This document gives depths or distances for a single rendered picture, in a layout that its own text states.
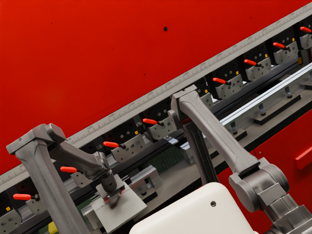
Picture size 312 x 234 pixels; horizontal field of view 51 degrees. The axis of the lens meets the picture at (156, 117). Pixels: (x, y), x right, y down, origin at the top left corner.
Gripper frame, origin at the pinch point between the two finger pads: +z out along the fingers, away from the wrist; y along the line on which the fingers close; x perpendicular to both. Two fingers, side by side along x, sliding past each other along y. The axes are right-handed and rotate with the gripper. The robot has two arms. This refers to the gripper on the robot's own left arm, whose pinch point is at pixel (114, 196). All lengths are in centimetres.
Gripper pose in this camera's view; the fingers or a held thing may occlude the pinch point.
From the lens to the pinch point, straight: 145.5
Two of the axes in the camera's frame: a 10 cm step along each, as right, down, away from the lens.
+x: 5.5, 5.9, -5.9
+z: 1.1, 6.6, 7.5
